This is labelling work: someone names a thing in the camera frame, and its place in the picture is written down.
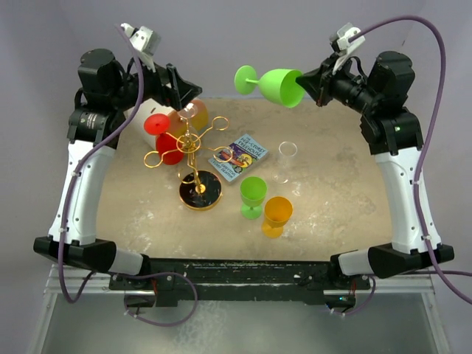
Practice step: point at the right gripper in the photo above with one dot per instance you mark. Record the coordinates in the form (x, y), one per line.
(320, 82)

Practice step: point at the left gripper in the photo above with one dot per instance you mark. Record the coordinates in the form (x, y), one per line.
(183, 91)

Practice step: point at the green goblet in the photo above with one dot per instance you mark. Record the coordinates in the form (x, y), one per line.
(253, 193)
(278, 86)

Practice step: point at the clear wine glass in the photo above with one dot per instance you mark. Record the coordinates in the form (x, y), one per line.
(188, 138)

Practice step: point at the red plastic goblet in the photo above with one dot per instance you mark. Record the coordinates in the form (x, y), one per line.
(158, 125)

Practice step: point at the orange plastic goblet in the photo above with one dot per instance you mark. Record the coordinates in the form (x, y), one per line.
(277, 212)

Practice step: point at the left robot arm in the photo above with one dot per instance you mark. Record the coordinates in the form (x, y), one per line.
(107, 91)

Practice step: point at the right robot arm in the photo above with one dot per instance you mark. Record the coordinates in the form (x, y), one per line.
(395, 140)

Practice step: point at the gold wine glass rack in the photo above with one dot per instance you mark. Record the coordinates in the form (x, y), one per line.
(199, 190)

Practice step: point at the white orange cylinder appliance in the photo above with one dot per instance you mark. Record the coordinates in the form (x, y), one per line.
(200, 122)

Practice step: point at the clear glass on table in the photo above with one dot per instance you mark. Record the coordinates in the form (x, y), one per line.
(285, 158)

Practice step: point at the colourful children's book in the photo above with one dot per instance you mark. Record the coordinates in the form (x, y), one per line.
(235, 160)

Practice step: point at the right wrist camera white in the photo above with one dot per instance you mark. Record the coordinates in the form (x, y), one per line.
(344, 43)

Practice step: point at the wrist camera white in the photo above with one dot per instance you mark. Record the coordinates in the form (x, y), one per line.
(344, 43)
(144, 41)

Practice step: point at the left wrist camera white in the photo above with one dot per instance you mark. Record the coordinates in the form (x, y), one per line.
(144, 41)

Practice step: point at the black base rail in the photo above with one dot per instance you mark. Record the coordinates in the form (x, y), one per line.
(310, 282)

